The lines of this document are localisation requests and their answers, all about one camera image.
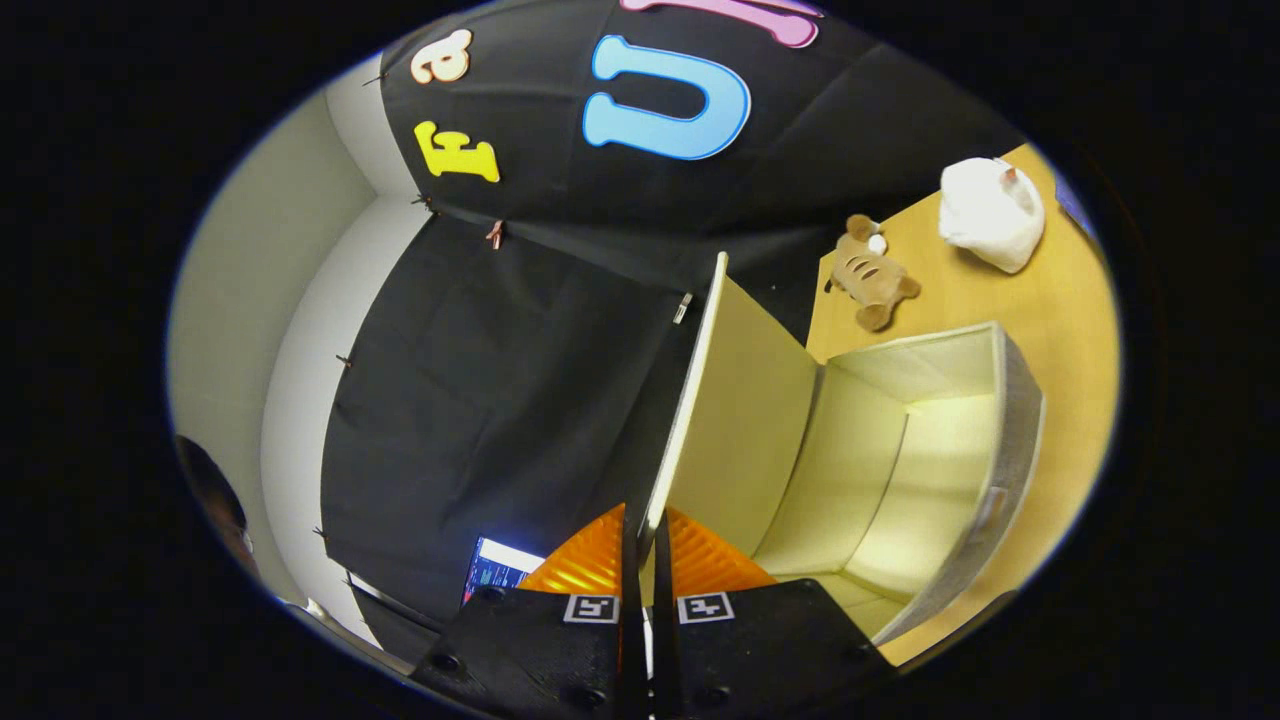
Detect black backdrop cloth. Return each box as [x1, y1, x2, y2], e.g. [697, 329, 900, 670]
[320, 0, 1031, 663]

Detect row of black clips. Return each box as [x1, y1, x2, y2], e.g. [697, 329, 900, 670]
[313, 70, 442, 542]

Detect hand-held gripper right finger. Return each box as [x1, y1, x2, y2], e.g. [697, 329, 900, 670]
[650, 507, 896, 720]

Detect white plush toy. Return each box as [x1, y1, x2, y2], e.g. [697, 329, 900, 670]
[937, 156, 1047, 275]

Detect grey fabric storage box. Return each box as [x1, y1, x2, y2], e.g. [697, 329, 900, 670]
[640, 252, 1047, 647]

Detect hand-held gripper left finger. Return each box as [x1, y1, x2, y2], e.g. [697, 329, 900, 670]
[410, 503, 647, 720]

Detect lit computer screen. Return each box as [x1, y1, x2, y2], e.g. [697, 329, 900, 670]
[461, 536, 547, 607]

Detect brown striped plush toy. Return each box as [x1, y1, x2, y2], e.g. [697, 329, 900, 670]
[824, 214, 922, 334]

